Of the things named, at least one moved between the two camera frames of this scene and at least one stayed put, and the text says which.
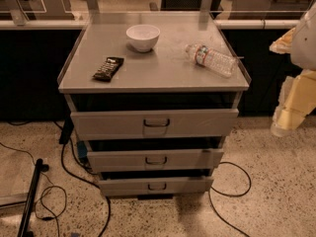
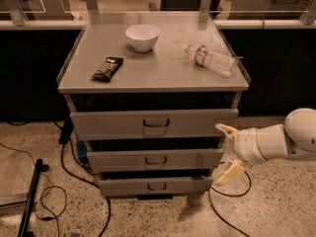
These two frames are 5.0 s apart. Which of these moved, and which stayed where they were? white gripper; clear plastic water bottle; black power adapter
Moved: white gripper
Stayed: black power adapter; clear plastic water bottle
